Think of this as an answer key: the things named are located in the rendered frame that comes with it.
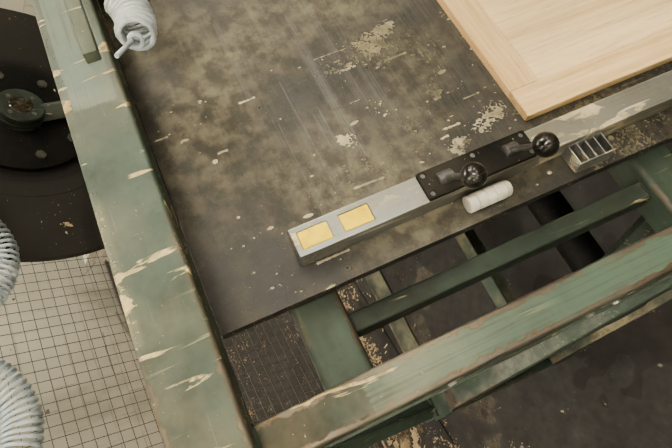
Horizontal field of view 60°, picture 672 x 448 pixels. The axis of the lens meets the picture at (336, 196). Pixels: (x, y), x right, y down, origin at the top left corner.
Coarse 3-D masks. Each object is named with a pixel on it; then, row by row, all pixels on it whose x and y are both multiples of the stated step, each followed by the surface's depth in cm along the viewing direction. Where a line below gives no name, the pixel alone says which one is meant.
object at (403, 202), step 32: (608, 96) 100; (640, 96) 100; (544, 128) 97; (576, 128) 97; (608, 128) 99; (544, 160) 98; (384, 192) 92; (416, 192) 92; (384, 224) 91; (320, 256) 90
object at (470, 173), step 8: (448, 168) 92; (464, 168) 81; (472, 168) 80; (480, 168) 80; (440, 176) 91; (448, 176) 90; (456, 176) 87; (464, 176) 81; (472, 176) 80; (480, 176) 80; (464, 184) 82; (472, 184) 81; (480, 184) 81
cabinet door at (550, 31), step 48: (480, 0) 114; (528, 0) 114; (576, 0) 114; (624, 0) 114; (480, 48) 108; (528, 48) 108; (576, 48) 108; (624, 48) 108; (528, 96) 103; (576, 96) 103
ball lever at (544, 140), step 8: (536, 136) 84; (544, 136) 83; (552, 136) 83; (512, 144) 94; (528, 144) 88; (536, 144) 83; (544, 144) 82; (552, 144) 82; (504, 152) 94; (512, 152) 93; (536, 152) 84; (544, 152) 83; (552, 152) 83
